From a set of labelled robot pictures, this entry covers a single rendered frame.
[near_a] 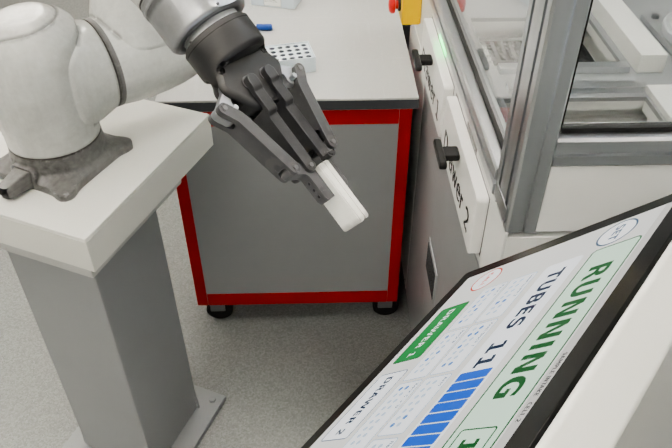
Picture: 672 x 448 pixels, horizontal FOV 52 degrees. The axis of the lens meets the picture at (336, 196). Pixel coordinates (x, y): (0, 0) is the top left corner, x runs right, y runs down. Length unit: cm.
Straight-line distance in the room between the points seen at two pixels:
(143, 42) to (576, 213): 72
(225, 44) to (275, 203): 108
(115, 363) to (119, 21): 68
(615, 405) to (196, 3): 48
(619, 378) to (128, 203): 89
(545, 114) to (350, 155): 86
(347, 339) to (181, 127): 91
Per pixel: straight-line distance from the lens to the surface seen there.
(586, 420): 46
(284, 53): 165
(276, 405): 188
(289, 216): 175
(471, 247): 106
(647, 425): 137
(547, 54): 79
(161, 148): 129
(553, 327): 54
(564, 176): 89
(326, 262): 186
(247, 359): 198
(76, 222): 117
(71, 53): 116
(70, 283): 136
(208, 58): 68
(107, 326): 140
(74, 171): 123
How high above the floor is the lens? 155
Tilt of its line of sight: 39 degrees down
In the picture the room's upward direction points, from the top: straight up
